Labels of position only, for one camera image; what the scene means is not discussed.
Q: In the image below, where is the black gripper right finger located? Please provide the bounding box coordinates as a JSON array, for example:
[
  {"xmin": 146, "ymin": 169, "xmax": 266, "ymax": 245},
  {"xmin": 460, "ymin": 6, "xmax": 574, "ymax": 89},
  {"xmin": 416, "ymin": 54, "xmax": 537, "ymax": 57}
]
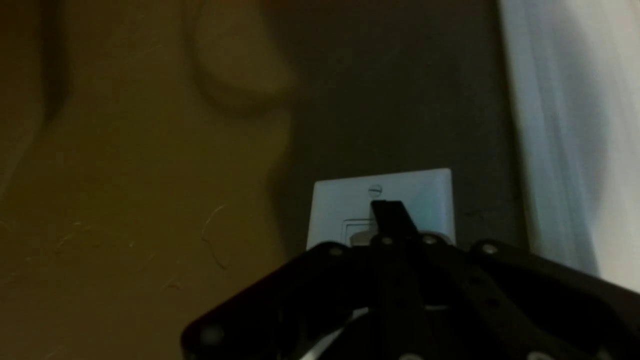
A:
[{"xmin": 393, "ymin": 198, "xmax": 640, "ymax": 360}]

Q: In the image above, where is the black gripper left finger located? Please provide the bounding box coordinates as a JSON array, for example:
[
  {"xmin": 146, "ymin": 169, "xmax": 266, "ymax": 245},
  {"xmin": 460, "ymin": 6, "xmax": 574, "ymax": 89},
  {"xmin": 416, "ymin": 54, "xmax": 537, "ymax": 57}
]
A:
[{"xmin": 180, "ymin": 198, "xmax": 407, "ymax": 360}]

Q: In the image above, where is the white wall outlet plate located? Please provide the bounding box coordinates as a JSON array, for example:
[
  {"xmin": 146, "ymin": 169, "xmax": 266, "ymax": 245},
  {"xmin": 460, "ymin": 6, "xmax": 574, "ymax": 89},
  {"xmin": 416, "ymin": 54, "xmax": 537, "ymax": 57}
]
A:
[{"xmin": 304, "ymin": 167, "xmax": 460, "ymax": 253}]

